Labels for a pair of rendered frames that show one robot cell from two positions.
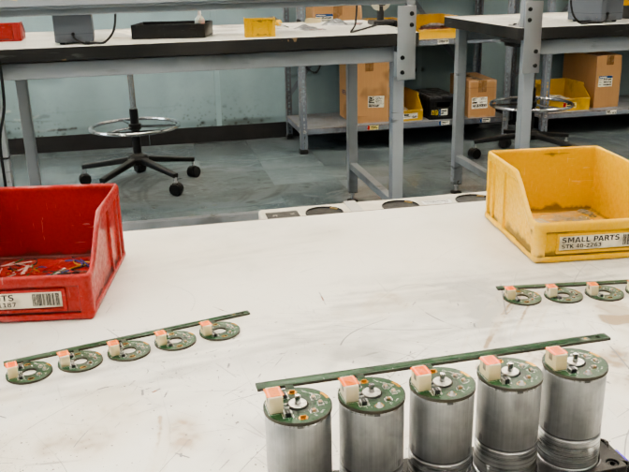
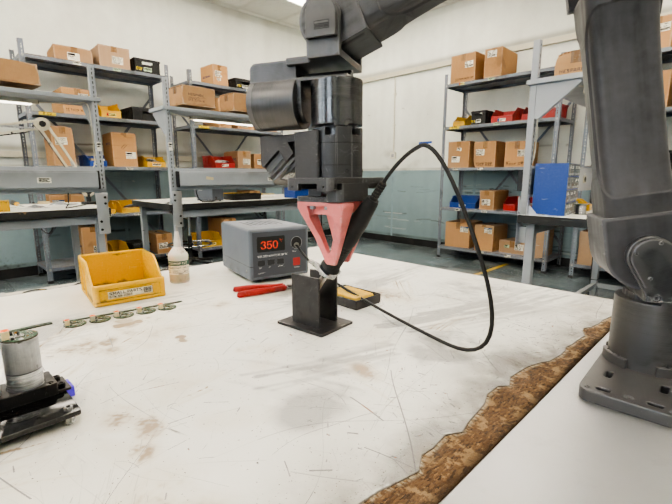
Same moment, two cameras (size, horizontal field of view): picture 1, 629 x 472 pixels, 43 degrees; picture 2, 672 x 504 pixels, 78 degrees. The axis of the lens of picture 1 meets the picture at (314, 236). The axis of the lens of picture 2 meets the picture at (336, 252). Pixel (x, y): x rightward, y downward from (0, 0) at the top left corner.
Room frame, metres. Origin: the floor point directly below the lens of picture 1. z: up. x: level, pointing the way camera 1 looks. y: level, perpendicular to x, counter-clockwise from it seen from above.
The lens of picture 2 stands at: (-0.12, -0.14, 0.94)
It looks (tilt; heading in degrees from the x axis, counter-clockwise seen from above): 11 degrees down; 327
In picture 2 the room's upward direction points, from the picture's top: straight up
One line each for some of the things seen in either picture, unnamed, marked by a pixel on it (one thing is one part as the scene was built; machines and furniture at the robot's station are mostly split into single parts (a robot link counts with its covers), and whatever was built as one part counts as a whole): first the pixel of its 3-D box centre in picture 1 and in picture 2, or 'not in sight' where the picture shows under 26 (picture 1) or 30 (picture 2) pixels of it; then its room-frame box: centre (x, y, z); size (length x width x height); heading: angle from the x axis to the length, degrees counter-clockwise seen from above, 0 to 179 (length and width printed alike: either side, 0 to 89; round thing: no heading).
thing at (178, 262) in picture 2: not in sight; (177, 253); (0.64, -0.30, 0.80); 0.03 x 0.03 x 0.10
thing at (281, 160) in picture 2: not in sight; (301, 162); (0.34, -0.39, 0.95); 0.11 x 0.07 x 0.06; 18
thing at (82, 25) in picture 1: (74, 26); not in sight; (2.57, 0.74, 0.80); 0.15 x 0.12 x 0.10; 13
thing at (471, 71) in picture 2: not in sight; (502, 160); (2.69, -4.04, 1.09); 1.20 x 0.45 x 2.18; 12
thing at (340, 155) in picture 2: not in sight; (337, 161); (0.29, -0.41, 0.95); 0.10 x 0.07 x 0.07; 108
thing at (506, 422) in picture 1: (506, 427); not in sight; (0.27, -0.07, 0.79); 0.02 x 0.02 x 0.05
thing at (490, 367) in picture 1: (491, 367); not in sight; (0.27, -0.07, 0.82); 0.01 x 0.01 x 0.01; 14
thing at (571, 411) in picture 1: (569, 417); (23, 365); (0.28, -0.10, 0.79); 0.02 x 0.02 x 0.05
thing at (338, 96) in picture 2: not in sight; (331, 105); (0.29, -0.40, 1.01); 0.07 x 0.06 x 0.07; 37
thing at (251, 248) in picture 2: not in sight; (263, 248); (0.62, -0.45, 0.80); 0.15 x 0.12 x 0.10; 0
